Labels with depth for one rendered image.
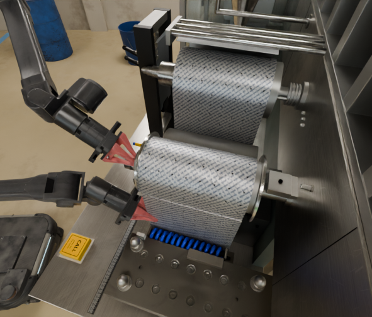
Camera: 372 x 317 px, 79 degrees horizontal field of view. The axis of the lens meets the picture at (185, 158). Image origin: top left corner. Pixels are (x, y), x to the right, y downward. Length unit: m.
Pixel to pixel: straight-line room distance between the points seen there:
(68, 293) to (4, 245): 1.06
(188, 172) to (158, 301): 0.34
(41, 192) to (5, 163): 2.09
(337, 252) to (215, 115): 0.42
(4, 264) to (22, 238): 0.16
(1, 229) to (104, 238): 1.17
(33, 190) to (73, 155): 1.82
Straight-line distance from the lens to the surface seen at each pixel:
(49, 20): 4.02
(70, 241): 0.87
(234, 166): 0.46
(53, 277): 0.88
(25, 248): 1.79
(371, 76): 0.39
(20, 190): 0.67
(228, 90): 0.57
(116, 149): 0.53
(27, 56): 0.70
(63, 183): 0.61
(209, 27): 0.63
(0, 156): 2.82
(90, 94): 0.57
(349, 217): 0.32
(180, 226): 0.63
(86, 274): 0.84
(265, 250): 0.69
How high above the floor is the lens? 1.66
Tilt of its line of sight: 50 degrees down
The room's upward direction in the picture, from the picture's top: 1 degrees clockwise
